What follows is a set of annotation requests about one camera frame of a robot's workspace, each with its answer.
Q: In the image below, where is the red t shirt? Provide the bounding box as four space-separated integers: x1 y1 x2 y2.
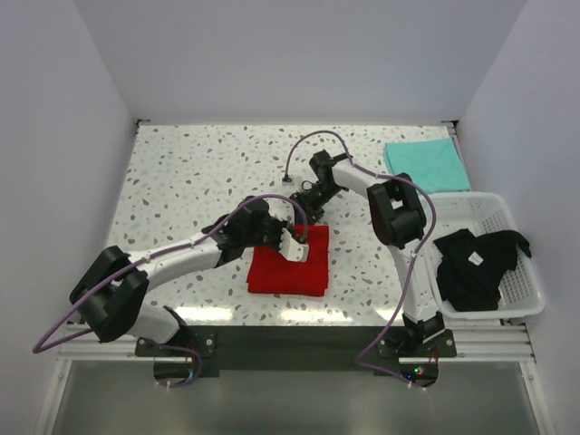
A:
246 226 330 297

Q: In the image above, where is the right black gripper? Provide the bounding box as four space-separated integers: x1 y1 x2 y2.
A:
290 183 343 236

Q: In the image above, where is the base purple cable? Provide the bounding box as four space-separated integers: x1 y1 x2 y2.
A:
135 342 205 389
355 298 436 386

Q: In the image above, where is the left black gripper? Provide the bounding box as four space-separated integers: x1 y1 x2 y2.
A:
244 215 295 253

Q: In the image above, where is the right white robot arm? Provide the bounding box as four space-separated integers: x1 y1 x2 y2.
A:
292 150 445 356

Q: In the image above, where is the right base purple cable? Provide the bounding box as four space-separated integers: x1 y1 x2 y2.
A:
355 298 436 386

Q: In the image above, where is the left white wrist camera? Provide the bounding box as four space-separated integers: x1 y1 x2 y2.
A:
278 228 309 263

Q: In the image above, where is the white plastic laundry basket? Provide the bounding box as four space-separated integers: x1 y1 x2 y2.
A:
421 191 545 320

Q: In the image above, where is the folded teal t shirt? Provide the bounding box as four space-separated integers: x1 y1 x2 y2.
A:
384 138 471 193

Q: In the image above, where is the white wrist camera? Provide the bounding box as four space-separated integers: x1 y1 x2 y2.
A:
282 174 303 189
278 228 309 263

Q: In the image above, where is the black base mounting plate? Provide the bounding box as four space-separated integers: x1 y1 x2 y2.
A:
135 325 458 386

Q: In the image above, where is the black t shirt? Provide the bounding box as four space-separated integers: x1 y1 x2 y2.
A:
434 228 532 312

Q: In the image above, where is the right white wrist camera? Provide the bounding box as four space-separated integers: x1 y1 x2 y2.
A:
282 174 303 189

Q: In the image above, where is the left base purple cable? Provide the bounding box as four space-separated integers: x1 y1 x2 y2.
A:
135 342 205 389

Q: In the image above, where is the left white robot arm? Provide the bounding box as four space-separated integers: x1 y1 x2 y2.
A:
70 197 308 355

